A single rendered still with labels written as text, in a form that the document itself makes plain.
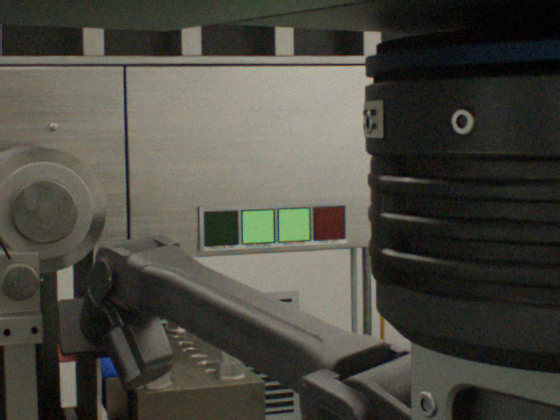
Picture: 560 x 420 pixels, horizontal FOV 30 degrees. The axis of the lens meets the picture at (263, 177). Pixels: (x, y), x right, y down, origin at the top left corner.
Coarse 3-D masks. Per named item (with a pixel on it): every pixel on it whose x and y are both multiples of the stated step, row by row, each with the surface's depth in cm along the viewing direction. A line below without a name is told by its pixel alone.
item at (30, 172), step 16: (16, 176) 122; (32, 176) 122; (48, 176) 123; (64, 176) 123; (0, 192) 121; (16, 192) 122; (80, 192) 124; (0, 208) 121; (80, 208) 124; (0, 224) 121; (80, 224) 124; (16, 240) 122; (64, 240) 124; (80, 240) 124; (48, 256) 123
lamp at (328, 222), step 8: (320, 208) 168; (328, 208) 168; (336, 208) 168; (320, 216) 168; (328, 216) 168; (336, 216) 169; (320, 224) 168; (328, 224) 168; (336, 224) 169; (320, 232) 168; (328, 232) 168; (336, 232) 169
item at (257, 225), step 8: (248, 216) 164; (256, 216) 165; (264, 216) 165; (272, 216) 165; (248, 224) 164; (256, 224) 165; (264, 224) 165; (272, 224) 165; (248, 232) 164; (256, 232) 165; (264, 232) 165; (272, 232) 165; (248, 240) 164; (256, 240) 165; (264, 240) 165; (272, 240) 166
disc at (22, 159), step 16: (16, 160) 122; (32, 160) 122; (48, 160) 123; (64, 160) 123; (80, 160) 124; (0, 176) 121; (80, 176) 124; (96, 192) 125; (96, 208) 125; (96, 224) 125; (96, 240) 125; (64, 256) 124; (80, 256) 124; (48, 272) 124
